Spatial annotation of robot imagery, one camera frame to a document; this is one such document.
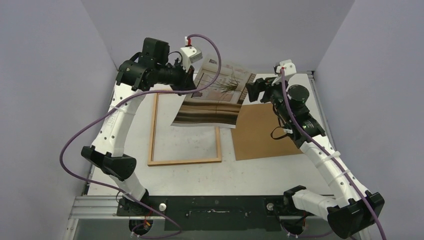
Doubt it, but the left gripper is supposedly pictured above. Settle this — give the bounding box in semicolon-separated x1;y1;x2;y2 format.
155;57;198;96

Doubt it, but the photo print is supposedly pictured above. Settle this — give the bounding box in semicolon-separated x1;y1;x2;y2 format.
171;54;257;129

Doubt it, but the brown backing board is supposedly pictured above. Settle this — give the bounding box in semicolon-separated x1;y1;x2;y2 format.
231;103;302;161

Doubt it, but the wooden picture frame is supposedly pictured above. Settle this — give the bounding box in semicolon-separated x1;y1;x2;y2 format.
147;92;222;167

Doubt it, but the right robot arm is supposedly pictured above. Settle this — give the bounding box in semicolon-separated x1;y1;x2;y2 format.
246;77;385;240

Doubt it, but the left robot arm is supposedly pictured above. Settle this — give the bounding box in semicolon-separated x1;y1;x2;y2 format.
81;37;202;216

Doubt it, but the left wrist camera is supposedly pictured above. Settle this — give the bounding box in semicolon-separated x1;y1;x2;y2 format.
179;46;203;65

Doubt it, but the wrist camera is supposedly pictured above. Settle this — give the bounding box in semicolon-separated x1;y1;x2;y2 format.
179;46;203;65
274;59;297;83

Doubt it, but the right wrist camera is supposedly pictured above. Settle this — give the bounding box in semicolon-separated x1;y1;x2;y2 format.
274;59;297;83

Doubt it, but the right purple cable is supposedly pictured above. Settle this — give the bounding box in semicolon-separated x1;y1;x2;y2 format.
279;67;388;240

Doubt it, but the purple cable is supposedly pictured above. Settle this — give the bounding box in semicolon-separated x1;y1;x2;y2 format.
279;67;388;240
59;33;222;240

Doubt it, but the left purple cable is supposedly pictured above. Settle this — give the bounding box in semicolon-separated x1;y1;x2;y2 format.
59;33;222;240

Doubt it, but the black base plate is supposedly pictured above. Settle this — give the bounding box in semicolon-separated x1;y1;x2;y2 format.
115;195;316;232

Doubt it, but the aluminium rail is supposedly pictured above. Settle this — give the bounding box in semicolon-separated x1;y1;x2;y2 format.
67;194;368;220

